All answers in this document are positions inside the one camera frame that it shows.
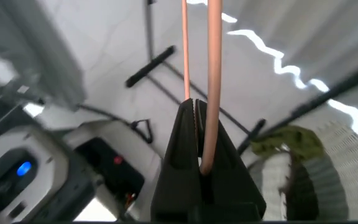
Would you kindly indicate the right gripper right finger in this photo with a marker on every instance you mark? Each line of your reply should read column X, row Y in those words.
column 235, row 193

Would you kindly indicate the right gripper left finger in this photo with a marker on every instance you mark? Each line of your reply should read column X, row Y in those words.
column 176, row 186

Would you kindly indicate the pink clothes hanger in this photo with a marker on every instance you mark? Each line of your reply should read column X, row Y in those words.
column 213, row 62

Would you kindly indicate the white laundry basket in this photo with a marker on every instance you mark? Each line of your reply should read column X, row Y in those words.
column 346, row 174

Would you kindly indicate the black clothes rack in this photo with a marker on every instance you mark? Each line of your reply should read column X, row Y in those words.
column 151, row 67

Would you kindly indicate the green garment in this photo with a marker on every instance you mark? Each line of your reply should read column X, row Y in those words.
column 291, row 140

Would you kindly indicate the white curtain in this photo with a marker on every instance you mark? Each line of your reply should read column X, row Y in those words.
column 306, row 31

